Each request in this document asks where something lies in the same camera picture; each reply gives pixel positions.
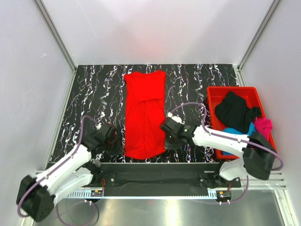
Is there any aluminium rail with cable duct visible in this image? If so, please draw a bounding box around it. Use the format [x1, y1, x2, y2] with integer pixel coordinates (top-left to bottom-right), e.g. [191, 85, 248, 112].
[30, 170, 287, 201]

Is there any pink t shirt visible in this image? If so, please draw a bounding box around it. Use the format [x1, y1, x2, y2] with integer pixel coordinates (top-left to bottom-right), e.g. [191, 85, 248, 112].
[253, 118, 273, 140]

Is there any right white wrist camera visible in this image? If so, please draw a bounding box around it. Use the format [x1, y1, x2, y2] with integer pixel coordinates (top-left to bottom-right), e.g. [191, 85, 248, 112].
[167, 112, 184, 124]

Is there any black t shirt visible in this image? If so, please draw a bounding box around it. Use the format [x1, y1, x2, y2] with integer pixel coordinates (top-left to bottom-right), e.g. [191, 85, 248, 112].
[214, 91, 262, 134]

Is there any blue t shirt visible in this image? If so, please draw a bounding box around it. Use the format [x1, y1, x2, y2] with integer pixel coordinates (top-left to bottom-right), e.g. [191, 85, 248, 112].
[221, 122, 257, 156]

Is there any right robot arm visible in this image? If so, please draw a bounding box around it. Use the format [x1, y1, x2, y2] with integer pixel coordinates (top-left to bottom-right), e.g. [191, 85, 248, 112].
[160, 116, 278, 187]

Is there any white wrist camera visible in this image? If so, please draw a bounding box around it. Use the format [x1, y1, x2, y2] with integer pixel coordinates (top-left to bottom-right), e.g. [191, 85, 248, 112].
[167, 112, 184, 124]
[96, 123, 102, 130]

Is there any left aluminium frame post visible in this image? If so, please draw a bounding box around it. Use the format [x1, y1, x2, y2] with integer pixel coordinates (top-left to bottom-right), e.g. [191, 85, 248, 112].
[33, 0, 77, 73]

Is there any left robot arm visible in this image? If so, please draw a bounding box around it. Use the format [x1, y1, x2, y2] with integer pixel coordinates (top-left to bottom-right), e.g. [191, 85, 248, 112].
[16, 123, 119, 222]

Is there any red plastic bin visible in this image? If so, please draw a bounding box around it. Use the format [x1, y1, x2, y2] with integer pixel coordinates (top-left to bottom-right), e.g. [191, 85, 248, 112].
[206, 86, 277, 161]

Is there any red t shirt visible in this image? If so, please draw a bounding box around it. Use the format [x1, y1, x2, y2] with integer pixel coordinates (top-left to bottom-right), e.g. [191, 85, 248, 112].
[124, 71, 166, 160]

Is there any aluminium frame post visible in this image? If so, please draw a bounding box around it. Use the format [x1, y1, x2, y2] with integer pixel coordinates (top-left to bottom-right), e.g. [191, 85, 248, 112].
[33, 0, 77, 73]
[237, 0, 282, 72]

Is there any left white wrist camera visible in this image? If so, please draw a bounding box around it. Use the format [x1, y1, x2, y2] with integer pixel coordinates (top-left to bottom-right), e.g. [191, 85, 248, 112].
[96, 123, 102, 130]

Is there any right aluminium frame post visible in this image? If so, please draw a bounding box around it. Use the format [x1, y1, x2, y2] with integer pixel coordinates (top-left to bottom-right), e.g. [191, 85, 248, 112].
[237, 0, 282, 72]

